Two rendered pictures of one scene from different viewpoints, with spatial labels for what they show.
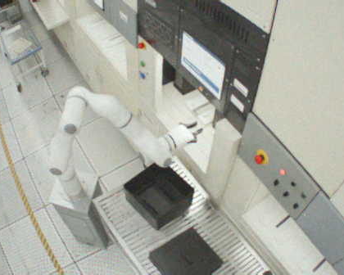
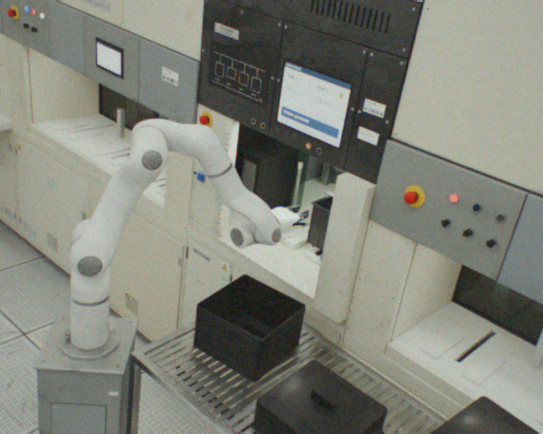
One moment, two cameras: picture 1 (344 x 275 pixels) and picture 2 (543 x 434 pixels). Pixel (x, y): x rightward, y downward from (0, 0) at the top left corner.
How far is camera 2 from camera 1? 1.06 m
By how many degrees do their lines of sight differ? 27
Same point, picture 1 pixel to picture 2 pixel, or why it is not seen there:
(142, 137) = (244, 196)
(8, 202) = not seen: outside the picture
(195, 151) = (288, 274)
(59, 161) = (102, 243)
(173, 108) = not seen: hidden behind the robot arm
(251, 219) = (405, 349)
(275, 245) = (471, 387)
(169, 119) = not seen: hidden behind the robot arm
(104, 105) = (202, 135)
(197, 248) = (335, 388)
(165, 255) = (286, 400)
